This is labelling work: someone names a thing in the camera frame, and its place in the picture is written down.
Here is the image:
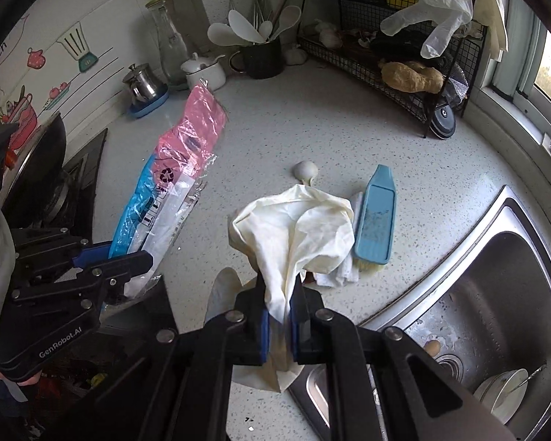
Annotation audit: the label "fruit bowl wall sticker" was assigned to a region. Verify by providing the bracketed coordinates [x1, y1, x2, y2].
[42, 82, 72, 111]

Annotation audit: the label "white cloth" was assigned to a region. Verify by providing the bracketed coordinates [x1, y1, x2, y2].
[310, 190, 363, 290]

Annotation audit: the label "steel chopsticks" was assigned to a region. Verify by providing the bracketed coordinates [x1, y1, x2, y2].
[252, 0, 291, 28]

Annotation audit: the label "white lidded sugar bowl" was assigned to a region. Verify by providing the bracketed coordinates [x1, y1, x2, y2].
[180, 52, 227, 92]

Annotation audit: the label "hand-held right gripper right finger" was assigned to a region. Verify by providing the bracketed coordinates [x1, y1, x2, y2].
[290, 285, 517, 441]

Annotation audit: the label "clear disposable glove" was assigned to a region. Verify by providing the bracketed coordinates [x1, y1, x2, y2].
[364, 0, 475, 60]

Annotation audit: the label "steel oil pot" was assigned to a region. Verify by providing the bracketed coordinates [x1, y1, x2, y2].
[122, 62, 163, 104]

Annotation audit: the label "black wire rack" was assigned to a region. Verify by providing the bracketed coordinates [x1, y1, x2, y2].
[296, 0, 490, 139]

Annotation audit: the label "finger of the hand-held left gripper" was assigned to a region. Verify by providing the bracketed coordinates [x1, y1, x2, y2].
[11, 251, 154, 313]
[11, 227, 111, 267]

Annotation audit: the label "black wok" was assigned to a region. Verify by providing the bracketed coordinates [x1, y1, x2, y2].
[0, 115, 69, 235]

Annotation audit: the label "tall glass bottle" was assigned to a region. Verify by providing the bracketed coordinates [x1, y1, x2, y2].
[146, 0, 190, 88]

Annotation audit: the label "blue scrubbing brush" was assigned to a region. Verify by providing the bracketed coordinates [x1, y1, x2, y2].
[353, 164, 398, 276]

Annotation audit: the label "pink blue plastic bag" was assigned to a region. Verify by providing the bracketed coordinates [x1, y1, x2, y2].
[108, 80, 229, 301]

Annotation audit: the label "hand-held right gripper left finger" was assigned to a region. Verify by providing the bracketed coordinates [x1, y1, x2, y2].
[119, 279, 271, 441]

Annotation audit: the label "dark green mug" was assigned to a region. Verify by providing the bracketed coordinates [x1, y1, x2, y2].
[230, 37, 285, 80]

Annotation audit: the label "blender wall sticker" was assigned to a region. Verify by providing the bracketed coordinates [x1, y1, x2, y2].
[57, 22, 97, 73]

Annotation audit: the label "black round gadget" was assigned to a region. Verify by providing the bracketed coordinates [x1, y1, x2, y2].
[429, 101, 455, 141]

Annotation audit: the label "red pot wall sticker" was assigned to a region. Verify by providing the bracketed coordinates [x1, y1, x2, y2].
[0, 87, 40, 148]

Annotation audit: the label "ginger root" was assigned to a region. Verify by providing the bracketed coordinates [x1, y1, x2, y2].
[380, 61, 443, 93]

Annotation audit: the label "white plastic spoon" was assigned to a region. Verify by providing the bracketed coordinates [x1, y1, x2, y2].
[294, 161, 320, 187]

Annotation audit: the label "black gas stove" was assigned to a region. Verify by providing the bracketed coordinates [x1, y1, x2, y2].
[37, 128, 108, 240]

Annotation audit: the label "white rice paddle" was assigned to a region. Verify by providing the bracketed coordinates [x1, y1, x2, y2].
[208, 23, 240, 47]
[228, 9, 262, 43]
[275, 6, 301, 40]

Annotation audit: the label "steel sink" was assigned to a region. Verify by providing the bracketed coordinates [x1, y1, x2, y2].
[287, 185, 551, 441]

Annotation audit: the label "blue saucer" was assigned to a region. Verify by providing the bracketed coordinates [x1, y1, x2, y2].
[129, 86, 170, 118]

